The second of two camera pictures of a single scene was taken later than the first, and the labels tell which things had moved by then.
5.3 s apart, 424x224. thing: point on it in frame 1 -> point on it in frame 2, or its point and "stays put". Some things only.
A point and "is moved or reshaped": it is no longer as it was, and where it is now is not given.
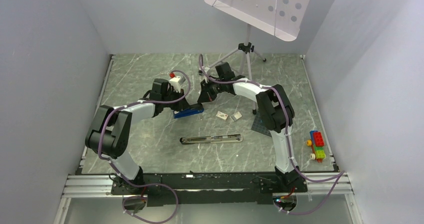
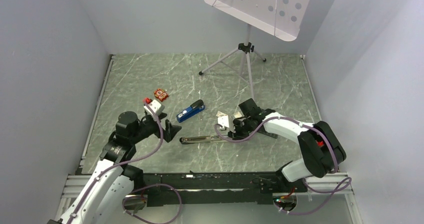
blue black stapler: [192, 110] is moved or reshaped
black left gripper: [182, 104] -> [170, 130]
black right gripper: [206, 95] -> [235, 134]
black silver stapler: [227, 138] stays put
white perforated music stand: [278, 10] stays put
